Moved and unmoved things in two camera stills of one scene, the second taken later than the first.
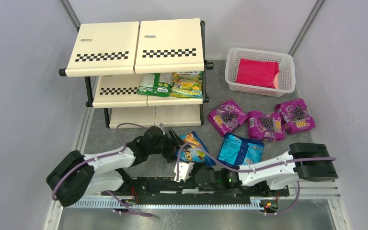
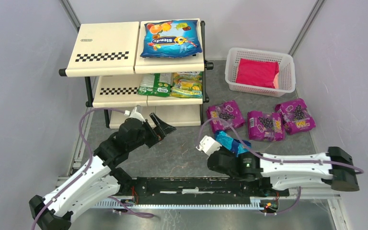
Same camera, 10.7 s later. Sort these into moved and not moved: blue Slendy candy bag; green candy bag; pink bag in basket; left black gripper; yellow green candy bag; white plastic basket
Moved: left black gripper; blue Slendy candy bag
Not moved: yellow green candy bag; green candy bag; pink bag in basket; white plastic basket
